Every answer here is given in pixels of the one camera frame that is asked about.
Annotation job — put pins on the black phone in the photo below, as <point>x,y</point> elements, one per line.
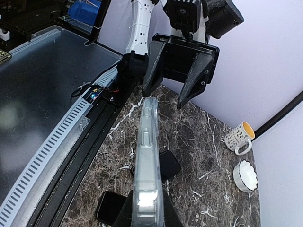
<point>169,166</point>
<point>109,207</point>

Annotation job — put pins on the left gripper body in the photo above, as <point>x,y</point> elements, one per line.
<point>178,56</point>

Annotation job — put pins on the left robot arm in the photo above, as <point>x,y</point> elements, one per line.
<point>217,18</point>

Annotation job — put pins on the blue storage bin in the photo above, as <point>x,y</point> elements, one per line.
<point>84,11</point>

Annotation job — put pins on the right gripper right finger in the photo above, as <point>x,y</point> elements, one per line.
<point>171,218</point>

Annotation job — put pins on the white scalloped bowl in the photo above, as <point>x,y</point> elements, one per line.
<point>245,177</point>

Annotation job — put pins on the small circuit board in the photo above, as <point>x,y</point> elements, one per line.
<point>92,93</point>

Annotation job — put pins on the black phone middle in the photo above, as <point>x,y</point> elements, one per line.
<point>109,207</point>

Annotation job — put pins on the white slotted cable duct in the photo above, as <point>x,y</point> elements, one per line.
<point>25,195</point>

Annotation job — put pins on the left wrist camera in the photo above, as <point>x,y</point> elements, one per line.
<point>184,15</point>

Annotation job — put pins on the black front table rail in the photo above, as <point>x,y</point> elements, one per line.
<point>59,195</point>

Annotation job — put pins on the patterned mug yellow inside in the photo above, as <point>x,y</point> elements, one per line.
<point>239,140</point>

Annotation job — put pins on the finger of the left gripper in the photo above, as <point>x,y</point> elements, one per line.
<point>197,78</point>
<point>155,70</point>

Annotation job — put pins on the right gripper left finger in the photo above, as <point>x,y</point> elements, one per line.
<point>124,218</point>

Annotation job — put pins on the black phone left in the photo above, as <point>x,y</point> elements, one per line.
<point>169,166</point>

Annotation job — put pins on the left black frame post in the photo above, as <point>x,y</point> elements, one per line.
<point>280,115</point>

